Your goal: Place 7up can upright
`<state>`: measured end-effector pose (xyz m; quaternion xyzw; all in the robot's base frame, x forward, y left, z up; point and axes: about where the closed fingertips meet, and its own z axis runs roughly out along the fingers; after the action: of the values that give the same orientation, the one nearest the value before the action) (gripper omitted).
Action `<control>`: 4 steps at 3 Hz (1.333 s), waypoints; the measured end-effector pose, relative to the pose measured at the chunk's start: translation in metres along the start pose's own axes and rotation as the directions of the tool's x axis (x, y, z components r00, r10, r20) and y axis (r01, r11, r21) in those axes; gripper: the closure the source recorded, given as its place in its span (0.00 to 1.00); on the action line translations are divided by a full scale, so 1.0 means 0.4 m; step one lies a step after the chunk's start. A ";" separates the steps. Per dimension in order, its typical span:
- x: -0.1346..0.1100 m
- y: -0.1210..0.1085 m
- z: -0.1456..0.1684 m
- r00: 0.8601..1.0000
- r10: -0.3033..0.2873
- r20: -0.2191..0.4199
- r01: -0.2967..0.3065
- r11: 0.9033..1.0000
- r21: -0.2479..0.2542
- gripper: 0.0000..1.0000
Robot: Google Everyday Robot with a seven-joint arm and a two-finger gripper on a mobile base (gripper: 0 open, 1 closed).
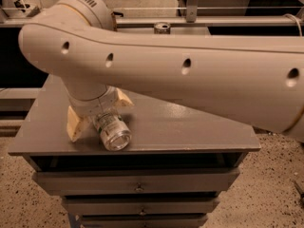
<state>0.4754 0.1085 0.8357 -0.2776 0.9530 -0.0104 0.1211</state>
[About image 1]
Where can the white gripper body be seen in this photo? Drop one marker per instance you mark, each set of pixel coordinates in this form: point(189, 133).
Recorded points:
point(90, 108)

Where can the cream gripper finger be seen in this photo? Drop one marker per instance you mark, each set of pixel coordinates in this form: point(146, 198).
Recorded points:
point(121, 99)
point(76, 125)

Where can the white green 7up can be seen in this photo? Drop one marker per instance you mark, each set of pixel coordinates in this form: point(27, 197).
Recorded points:
point(113, 132)

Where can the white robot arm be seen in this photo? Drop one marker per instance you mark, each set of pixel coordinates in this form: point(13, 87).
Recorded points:
point(253, 80)

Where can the silver blue energy drink can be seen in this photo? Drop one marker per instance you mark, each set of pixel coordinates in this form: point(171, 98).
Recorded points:
point(162, 28)

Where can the middle grey drawer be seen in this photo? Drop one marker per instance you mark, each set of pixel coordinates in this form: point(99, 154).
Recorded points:
point(136, 206)

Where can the grey drawer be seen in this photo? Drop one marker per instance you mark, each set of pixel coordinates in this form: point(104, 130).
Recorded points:
point(149, 221)
point(136, 206)
point(135, 182)

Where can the grey drawer cabinet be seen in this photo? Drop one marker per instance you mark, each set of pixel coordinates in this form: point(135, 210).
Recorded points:
point(164, 136)

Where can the bottom grey drawer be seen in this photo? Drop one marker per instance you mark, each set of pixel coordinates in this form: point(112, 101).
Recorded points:
point(149, 221)

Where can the top grey drawer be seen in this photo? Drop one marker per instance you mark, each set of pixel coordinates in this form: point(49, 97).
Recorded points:
point(135, 182)

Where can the metal railing frame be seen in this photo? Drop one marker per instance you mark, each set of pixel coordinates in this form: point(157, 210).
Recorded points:
point(211, 13)

